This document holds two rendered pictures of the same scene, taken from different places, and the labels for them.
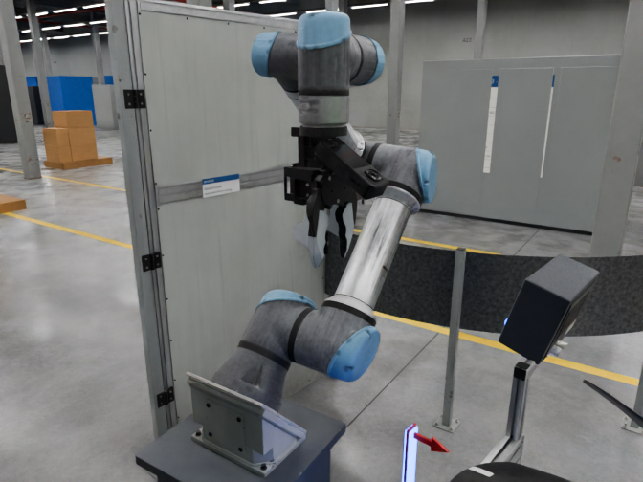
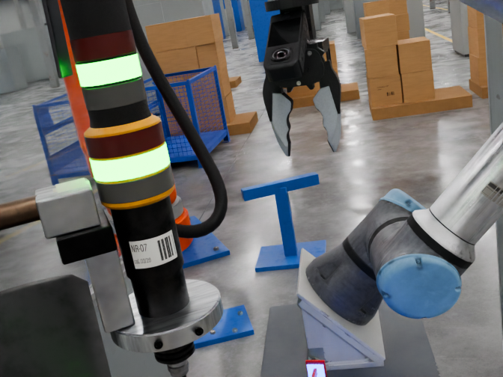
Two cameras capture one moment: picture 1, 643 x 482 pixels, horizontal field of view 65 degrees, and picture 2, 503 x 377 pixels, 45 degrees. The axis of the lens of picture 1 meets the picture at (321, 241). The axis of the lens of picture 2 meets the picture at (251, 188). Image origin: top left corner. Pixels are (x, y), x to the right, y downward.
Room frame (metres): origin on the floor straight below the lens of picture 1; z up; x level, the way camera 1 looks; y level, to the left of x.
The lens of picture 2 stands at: (0.34, -0.74, 1.63)
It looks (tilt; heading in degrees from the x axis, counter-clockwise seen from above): 17 degrees down; 67
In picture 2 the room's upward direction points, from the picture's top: 10 degrees counter-clockwise
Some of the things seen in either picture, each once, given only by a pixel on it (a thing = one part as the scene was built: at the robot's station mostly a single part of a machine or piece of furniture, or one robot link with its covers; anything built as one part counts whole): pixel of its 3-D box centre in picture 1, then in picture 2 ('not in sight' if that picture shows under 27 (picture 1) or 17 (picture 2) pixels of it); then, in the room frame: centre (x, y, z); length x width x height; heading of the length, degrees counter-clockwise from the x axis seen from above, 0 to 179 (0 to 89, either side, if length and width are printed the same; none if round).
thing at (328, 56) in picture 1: (324, 55); not in sight; (0.77, 0.00, 1.73); 0.09 x 0.08 x 0.11; 151
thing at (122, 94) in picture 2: not in sight; (114, 93); (0.42, -0.40, 1.60); 0.03 x 0.03 x 0.01
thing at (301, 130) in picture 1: (320, 165); (298, 43); (0.77, 0.00, 1.57); 0.09 x 0.08 x 0.12; 49
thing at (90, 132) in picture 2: not in sight; (129, 159); (0.42, -0.40, 1.56); 0.04 x 0.04 x 0.05
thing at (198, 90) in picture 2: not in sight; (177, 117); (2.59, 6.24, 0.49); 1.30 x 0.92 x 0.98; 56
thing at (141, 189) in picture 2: not in sight; (135, 181); (0.42, -0.40, 1.54); 0.04 x 0.04 x 0.01
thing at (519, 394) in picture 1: (518, 401); not in sight; (1.05, -0.48, 0.96); 0.03 x 0.03 x 0.20; 49
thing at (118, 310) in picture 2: not in sight; (135, 254); (0.41, -0.40, 1.50); 0.09 x 0.07 x 0.10; 174
